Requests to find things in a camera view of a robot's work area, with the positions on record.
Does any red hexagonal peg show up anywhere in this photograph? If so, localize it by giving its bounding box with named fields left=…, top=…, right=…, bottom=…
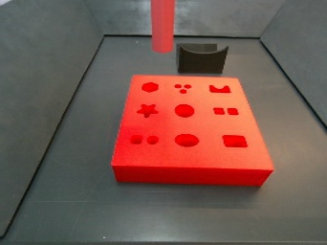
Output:
left=151, top=0, right=175, bottom=53

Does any black curved cradle block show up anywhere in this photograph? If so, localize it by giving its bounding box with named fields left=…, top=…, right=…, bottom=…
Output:
left=176, top=43, right=228, bottom=74

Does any red shape sorting block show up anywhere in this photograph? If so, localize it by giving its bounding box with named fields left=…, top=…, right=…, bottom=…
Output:
left=111, top=75, right=274, bottom=187

